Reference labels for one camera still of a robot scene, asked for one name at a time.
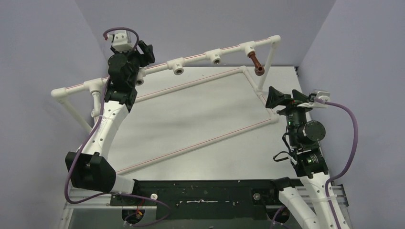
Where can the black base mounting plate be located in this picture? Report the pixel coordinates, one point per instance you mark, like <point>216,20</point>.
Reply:
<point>203,199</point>

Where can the white pipe frame with tees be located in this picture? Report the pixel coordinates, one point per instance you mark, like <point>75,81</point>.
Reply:
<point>209,109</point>

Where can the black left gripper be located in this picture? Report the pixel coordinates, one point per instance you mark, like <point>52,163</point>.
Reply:
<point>147,57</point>

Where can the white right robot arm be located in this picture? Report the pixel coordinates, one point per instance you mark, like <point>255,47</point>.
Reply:
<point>302,139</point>

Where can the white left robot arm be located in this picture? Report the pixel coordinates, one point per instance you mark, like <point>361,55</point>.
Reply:
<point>88,167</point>

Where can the aluminium rail frame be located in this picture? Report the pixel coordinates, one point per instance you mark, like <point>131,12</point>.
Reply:
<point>82,199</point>

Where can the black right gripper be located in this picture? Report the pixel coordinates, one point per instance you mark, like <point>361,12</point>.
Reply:
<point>291,107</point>

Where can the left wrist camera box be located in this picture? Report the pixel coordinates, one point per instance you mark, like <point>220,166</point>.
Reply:
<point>120,41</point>

